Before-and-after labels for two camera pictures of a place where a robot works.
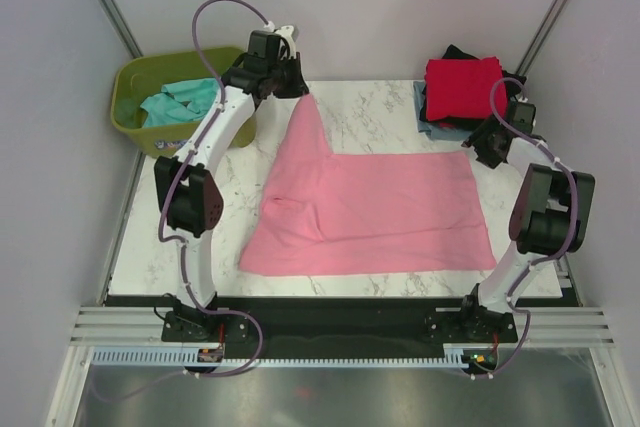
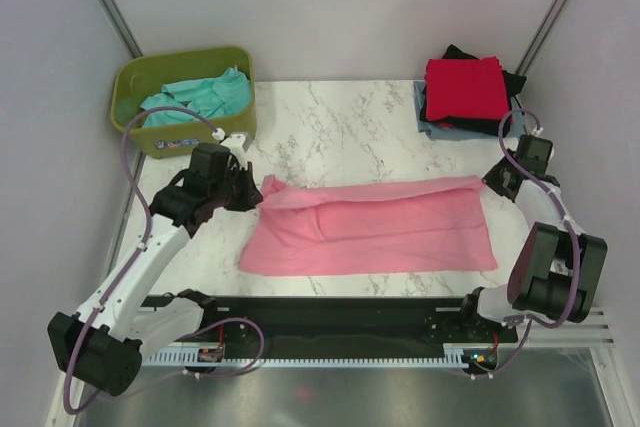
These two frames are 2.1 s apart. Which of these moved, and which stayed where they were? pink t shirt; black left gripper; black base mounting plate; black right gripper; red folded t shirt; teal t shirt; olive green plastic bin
Moved: pink t shirt; black left gripper; black right gripper
Stayed: teal t shirt; black base mounting plate; red folded t shirt; olive green plastic bin
